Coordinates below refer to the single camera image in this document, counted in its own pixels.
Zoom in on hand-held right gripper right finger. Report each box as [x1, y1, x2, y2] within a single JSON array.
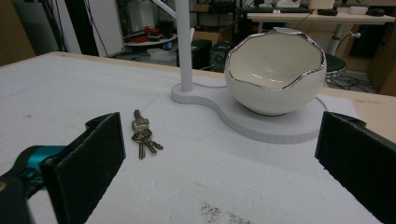
[[315, 111, 396, 224]]

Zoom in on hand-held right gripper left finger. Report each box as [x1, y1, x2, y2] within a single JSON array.
[[41, 111, 127, 224]]

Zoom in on bunch of metal keys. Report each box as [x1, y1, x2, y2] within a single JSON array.
[[130, 108, 164, 161]]

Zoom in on white eggshell bowl silver rim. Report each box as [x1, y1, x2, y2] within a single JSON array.
[[223, 26, 328, 117]]

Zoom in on white foam table mat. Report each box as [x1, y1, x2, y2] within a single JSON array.
[[0, 50, 384, 224]]

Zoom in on black round stool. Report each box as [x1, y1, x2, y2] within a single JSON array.
[[325, 54, 347, 79]]

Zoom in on large cardboard sheet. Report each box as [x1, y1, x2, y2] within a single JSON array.
[[366, 21, 396, 97]]

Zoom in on round white table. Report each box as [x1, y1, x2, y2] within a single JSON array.
[[124, 32, 178, 49]]

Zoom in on white board panel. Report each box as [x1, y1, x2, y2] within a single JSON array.
[[89, 0, 125, 58]]

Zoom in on black computer mouse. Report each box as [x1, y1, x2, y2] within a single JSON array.
[[366, 7, 387, 18]]

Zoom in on white desk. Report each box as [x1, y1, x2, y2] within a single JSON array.
[[247, 12, 396, 57]]

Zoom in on white small tray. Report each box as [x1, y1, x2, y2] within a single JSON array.
[[349, 6, 369, 15]]

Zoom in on brown wooden panel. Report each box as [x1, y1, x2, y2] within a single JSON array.
[[0, 0, 37, 68]]

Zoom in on white stand with pole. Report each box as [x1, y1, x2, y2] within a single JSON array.
[[151, 0, 328, 145]]

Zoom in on black speaker box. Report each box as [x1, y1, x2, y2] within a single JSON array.
[[191, 39, 213, 70]]

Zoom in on black computer case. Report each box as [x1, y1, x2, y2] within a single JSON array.
[[209, 41, 236, 73]]

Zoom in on small cardboard box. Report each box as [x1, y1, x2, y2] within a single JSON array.
[[191, 30, 220, 46]]

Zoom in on black floor cables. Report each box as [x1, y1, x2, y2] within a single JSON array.
[[326, 75, 376, 93]]

